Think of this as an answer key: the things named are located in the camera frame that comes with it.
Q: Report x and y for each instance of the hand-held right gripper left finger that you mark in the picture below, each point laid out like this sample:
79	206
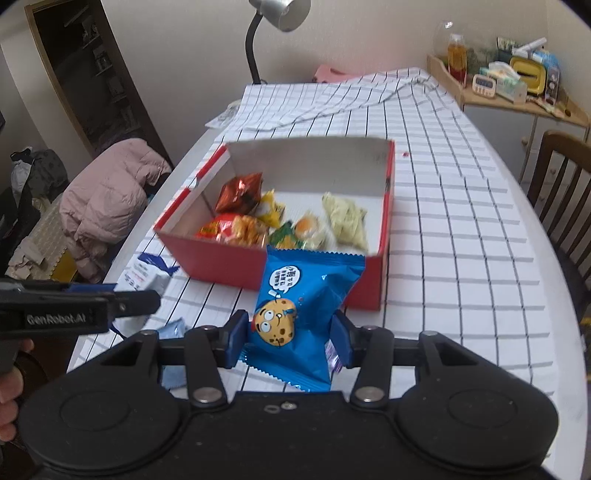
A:
238	338

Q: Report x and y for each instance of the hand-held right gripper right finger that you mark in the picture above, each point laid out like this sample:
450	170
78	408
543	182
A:
340	340

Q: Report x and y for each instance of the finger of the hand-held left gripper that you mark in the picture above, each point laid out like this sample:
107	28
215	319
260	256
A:
136	302
92	288

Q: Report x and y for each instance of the white packet with blue print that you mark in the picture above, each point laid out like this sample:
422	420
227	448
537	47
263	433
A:
145	272

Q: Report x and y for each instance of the blue cookie packet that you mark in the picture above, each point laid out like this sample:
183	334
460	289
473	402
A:
300	295

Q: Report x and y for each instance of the red cardboard box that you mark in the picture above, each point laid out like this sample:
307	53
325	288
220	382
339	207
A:
221	270

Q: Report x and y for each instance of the orange snack packet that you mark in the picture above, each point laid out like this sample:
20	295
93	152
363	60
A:
231	230

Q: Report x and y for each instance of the green cracker packet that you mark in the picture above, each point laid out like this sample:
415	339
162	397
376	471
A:
284	237

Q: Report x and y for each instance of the clear packet with yellow pastry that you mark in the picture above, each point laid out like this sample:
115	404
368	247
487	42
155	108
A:
310	230

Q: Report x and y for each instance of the pale green snack bag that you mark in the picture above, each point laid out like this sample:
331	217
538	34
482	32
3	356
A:
346	221

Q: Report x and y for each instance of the yellow snack packet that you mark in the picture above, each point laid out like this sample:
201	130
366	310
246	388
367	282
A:
270	210

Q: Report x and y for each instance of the red foil snack bag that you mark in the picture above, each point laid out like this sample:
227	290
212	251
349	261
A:
238	194

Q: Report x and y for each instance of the person's left hand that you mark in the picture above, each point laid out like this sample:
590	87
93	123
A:
9	406

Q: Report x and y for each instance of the cream quilted cover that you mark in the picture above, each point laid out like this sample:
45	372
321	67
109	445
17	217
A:
41	244

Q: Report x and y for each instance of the pink down jacket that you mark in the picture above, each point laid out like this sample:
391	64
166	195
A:
111	203

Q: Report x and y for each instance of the dark clothes pile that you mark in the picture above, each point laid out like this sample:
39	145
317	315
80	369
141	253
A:
39	170

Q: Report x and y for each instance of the white checked tablecloth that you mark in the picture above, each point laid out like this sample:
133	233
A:
461	230

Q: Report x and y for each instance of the white paper sheet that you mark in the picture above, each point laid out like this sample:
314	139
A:
224	115

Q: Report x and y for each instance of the dark wooden bookshelf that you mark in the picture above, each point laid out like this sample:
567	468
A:
92	78

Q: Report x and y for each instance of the wooden chair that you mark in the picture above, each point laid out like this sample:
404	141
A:
558	194

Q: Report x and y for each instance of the pink box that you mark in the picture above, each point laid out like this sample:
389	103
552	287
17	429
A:
332	74

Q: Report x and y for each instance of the wooden side cabinet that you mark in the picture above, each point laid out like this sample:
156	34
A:
498	120

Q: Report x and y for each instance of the white digital timer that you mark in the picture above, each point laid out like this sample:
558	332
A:
484	84

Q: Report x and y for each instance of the orange drink bottle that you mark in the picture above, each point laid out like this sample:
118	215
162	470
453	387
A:
457	57

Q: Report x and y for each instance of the green tissue pack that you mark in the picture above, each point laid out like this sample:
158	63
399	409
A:
503	81

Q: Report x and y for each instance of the silver desk lamp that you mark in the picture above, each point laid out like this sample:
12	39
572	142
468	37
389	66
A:
277	14

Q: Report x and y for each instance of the yellow tissue box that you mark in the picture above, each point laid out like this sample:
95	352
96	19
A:
531	76

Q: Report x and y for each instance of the blue patterned packet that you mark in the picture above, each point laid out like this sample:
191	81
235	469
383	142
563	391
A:
553	78

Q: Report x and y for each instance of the landscape picture card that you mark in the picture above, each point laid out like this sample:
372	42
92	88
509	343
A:
508	45

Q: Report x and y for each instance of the white tube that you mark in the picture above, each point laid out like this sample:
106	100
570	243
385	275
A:
531	47

